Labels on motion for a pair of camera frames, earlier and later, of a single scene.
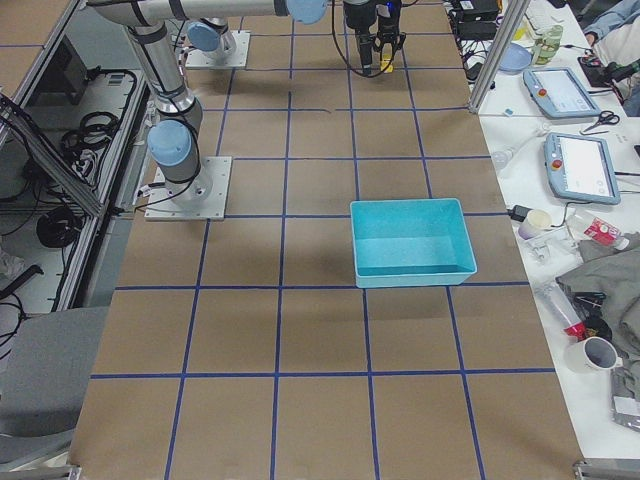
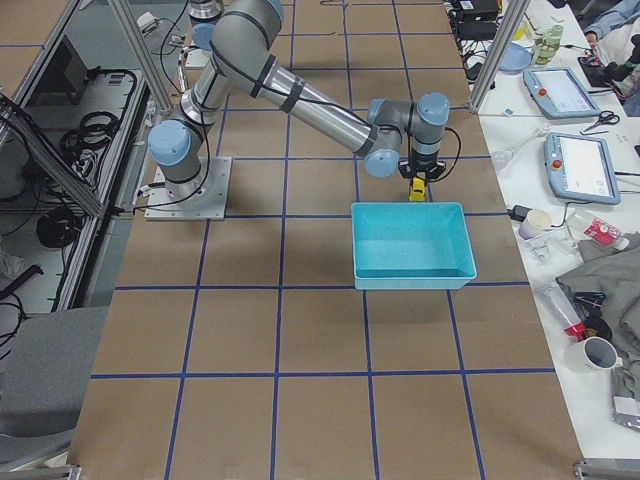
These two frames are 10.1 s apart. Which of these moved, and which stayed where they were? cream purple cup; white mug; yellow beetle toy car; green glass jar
Moved: yellow beetle toy car
Stayed: cream purple cup; green glass jar; white mug
